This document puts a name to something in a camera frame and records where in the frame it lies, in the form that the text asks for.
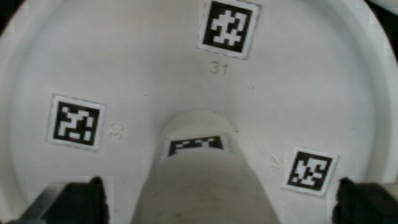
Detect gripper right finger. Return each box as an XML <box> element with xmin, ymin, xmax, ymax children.
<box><xmin>333</xmin><ymin>178</ymin><xmax>398</xmax><ymax>224</ymax></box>

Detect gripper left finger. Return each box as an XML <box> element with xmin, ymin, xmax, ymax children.
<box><xmin>17</xmin><ymin>177</ymin><xmax>109</xmax><ymax>224</ymax></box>

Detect white cylindrical table leg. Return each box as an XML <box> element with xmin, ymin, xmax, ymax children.
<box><xmin>132</xmin><ymin>111</ymin><xmax>281</xmax><ymax>224</ymax></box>

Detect white round table top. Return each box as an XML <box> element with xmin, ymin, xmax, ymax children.
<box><xmin>0</xmin><ymin>0</ymin><xmax>398</xmax><ymax>224</ymax></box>

